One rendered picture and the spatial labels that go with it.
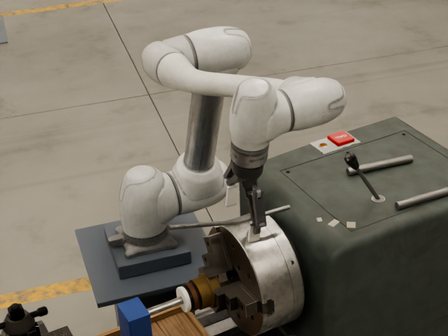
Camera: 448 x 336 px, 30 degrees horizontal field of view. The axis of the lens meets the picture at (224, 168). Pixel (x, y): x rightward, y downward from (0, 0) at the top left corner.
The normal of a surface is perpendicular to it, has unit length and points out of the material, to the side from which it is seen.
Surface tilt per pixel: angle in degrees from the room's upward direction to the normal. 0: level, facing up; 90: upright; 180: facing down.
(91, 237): 0
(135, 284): 0
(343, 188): 0
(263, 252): 32
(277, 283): 64
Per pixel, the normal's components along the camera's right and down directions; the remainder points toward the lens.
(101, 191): -0.04, -0.85
